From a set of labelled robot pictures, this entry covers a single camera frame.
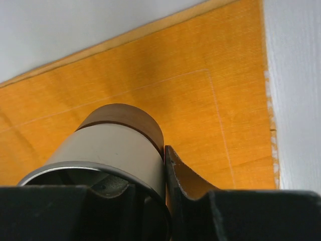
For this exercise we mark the orange cartoon mouse towel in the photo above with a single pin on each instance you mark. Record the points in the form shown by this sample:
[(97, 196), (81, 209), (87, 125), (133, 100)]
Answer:
[(202, 80)]

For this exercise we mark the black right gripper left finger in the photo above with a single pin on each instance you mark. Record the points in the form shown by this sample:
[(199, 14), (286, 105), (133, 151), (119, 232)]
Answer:
[(68, 213)]

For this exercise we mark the metal cup brown base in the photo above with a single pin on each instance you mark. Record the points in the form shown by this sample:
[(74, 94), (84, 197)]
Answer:
[(118, 153)]

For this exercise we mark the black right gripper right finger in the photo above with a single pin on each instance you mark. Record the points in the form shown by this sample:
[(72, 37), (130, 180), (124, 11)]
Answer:
[(201, 211)]

